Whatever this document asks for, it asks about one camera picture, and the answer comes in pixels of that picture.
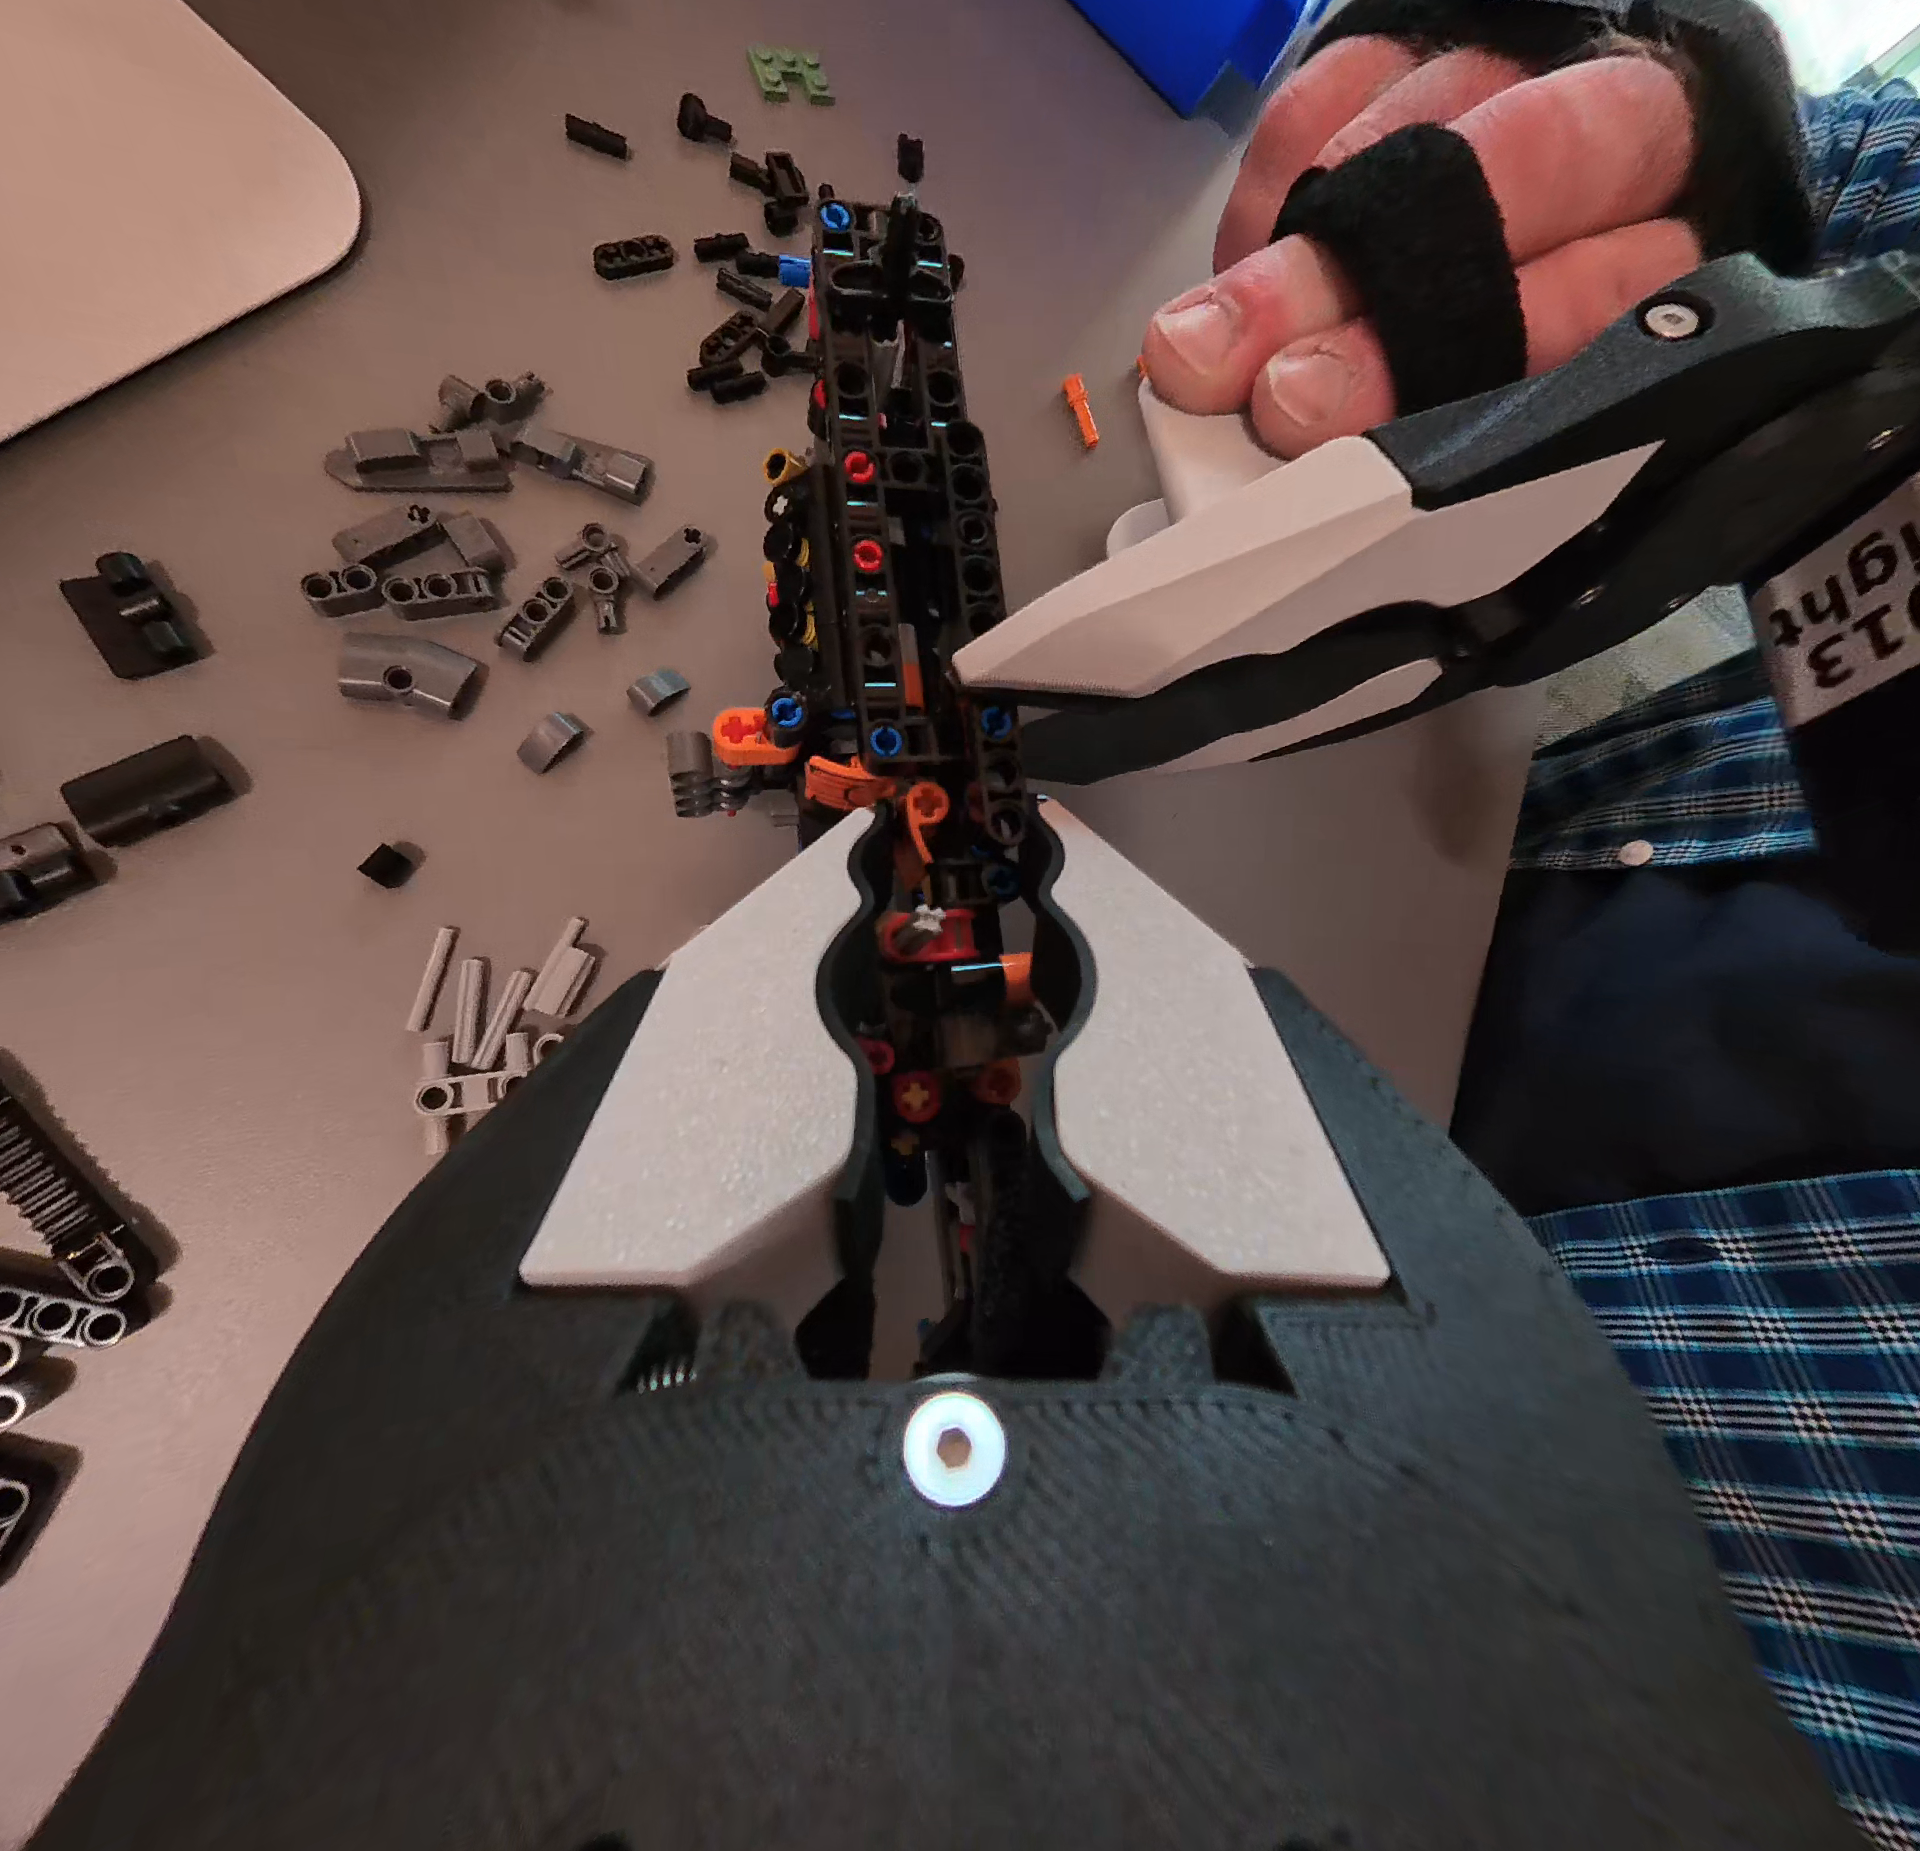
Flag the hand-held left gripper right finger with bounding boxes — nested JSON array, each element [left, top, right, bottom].
[[1031, 799, 1392, 1374]]

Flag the black lego panel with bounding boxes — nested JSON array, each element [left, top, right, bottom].
[[57, 735, 255, 851]]

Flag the light grey lego beam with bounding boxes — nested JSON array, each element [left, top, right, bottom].
[[0, 1273, 136, 1353]]

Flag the blue plaid shirt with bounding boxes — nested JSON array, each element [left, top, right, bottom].
[[1505, 651, 1920, 1851]]

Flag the person's right hand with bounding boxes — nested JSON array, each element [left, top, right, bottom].
[[1141, 43, 1717, 463]]

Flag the black and grey lego connector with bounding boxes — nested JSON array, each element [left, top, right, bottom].
[[0, 821, 117, 927]]

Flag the pile of light grey lego pins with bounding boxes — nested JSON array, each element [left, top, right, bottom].
[[401, 915, 606, 1121]]

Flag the white booklet stand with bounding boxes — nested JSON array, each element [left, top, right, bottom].
[[0, 0, 367, 444]]

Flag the group of small black lego pieces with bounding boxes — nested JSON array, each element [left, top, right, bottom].
[[563, 89, 825, 408]]

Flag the black lego plate with pins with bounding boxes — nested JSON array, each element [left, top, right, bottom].
[[57, 548, 210, 682]]

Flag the black lego technic model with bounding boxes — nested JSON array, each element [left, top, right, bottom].
[[666, 191, 1088, 1374]]

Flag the black lego gear rack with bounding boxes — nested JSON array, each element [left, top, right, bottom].
[[0, 1089, 167, 1303]]

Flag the dark trousers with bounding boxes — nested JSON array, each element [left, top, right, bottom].
[[1451, 859, 1920, 1224]]

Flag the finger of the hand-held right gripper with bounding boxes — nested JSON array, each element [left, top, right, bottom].
[[953, 441, 1669, 712], [1016, 645, 1480, 793]]

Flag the black lego beam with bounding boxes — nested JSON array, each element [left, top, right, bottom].
[[0, 1434, 79, 1581]]

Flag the group of dark grey lego connectors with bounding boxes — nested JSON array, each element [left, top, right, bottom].
[[297, 370, 709, 777]]

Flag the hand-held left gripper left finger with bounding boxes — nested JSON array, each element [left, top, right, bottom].
[[519, 807, 893, 1377]]

